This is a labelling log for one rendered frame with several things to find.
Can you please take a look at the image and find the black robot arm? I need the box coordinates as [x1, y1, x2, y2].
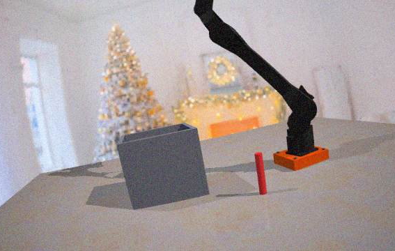
[194, 0, 319, 157]

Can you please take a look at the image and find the red peg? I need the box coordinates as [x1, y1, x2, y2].
[254, 153, 267, 195]

